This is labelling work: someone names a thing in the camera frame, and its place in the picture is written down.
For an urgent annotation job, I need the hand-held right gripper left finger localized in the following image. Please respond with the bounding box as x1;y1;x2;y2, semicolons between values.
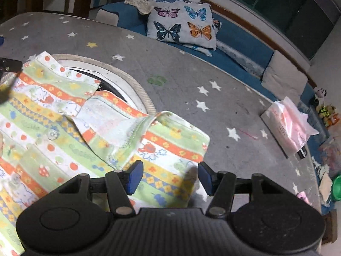
57;160;144;218

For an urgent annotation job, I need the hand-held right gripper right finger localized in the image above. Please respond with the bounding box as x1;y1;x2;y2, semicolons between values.
198;161;297;218

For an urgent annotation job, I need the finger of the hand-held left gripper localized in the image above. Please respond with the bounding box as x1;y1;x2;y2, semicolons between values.
0;57;23;104

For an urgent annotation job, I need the colourful striped children's shirt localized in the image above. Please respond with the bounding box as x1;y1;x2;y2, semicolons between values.
0;51;211;256

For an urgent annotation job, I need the pink plastic bag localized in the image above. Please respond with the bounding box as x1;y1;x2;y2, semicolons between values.
260;97;319;158

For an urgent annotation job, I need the round white-rimmed basket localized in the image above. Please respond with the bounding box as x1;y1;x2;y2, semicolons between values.
52;54;157;116

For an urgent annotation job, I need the small white cushion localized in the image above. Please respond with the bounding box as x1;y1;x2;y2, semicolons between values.
95;8;119;27

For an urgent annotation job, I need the beige paper sheet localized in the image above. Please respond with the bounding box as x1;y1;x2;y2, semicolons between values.
318;175;334;206

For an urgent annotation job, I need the white mesh cushion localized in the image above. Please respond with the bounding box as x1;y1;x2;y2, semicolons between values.
216;39;265;78

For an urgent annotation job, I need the large white cushion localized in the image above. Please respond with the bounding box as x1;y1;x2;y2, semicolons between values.
262;50;309;106

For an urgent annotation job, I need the butterfly print pillow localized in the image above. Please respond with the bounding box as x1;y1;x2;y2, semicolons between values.
146;0;217;51
184;19;222;57

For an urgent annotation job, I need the green plastic bowl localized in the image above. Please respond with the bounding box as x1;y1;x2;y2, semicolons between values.
332;175;341;202

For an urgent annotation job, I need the brown wooden box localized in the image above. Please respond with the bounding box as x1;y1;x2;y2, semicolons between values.
321;209;338;245

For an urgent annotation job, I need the colourful toy pile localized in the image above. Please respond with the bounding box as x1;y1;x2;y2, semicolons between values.
316;104;341;128

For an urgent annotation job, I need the panda plush toy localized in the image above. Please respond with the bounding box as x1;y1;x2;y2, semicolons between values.
310;87;329;106

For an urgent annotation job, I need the cream crumpled cloth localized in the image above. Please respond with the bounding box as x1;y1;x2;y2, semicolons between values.
123;0;153;15

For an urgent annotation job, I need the blue floor mattress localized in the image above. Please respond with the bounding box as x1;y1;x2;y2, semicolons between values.
96;0;320;103

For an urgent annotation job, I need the dark glass window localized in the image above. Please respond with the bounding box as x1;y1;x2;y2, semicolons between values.
208;0;339;60

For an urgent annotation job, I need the pink ring toy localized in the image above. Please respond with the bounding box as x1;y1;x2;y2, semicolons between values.
296;191;310;205

